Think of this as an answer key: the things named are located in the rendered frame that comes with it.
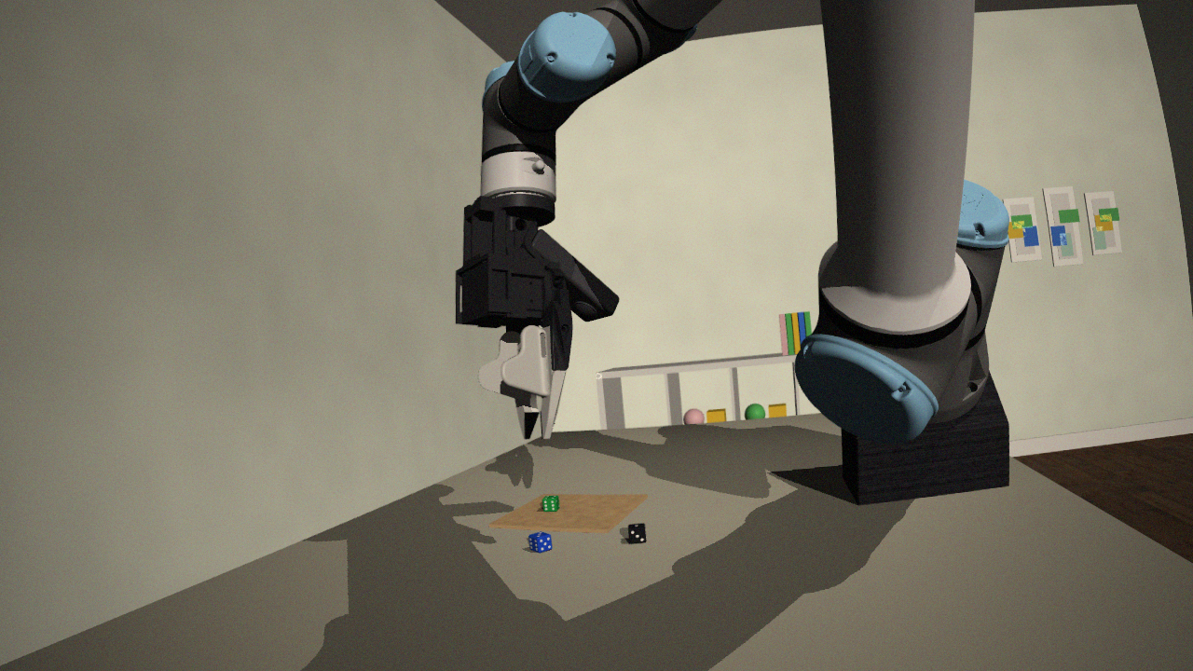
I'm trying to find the tan mat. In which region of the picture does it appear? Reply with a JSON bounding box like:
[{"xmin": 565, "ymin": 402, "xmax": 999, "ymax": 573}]
[{"xmin": 489, "ymin": 494, "xmax": 648, "ymax": 533}]

